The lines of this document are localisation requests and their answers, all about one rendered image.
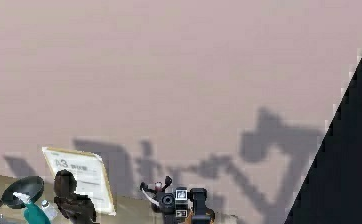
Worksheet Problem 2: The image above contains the small clear bottle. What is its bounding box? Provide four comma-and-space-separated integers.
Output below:
40, 199, 59, 221

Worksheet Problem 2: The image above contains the white framed paper board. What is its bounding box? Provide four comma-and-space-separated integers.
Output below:
41, 146, 118, 217

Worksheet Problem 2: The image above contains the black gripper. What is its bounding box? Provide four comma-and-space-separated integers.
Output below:
139, 175, 177, 224

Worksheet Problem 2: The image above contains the dark brown statue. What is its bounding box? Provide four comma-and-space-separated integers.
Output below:
52, 169, 101, 224

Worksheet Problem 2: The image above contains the black flat panel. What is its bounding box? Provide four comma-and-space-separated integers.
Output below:
283, 32, 362, 224

